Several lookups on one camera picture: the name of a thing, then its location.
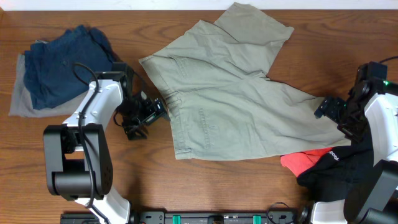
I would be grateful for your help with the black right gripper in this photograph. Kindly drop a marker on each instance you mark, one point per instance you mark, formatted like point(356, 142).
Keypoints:
point(328, 108)

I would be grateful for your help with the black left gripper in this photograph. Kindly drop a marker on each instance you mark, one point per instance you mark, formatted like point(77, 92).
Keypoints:
point(150, 110)

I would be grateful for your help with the khaki green shorts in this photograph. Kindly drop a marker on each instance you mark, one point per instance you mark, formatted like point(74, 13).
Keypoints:
point(222, 105)

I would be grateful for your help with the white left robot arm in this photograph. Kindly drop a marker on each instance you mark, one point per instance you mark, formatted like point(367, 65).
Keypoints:
point(77, 159)

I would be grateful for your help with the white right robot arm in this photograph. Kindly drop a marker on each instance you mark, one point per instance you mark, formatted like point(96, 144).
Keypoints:
point(369, 120)

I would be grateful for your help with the red garment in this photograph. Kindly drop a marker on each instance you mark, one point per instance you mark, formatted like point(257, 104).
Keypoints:
point(299, 162)

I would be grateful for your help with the black garment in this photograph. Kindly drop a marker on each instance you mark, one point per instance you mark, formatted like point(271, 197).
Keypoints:
point(338, 171)

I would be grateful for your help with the folded navy blue shorts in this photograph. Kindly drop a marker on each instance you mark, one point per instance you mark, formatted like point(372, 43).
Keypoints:
point(95, 42)

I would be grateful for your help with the folded grey garment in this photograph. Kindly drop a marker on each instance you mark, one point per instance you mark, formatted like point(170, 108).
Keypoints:
point(21, 99)

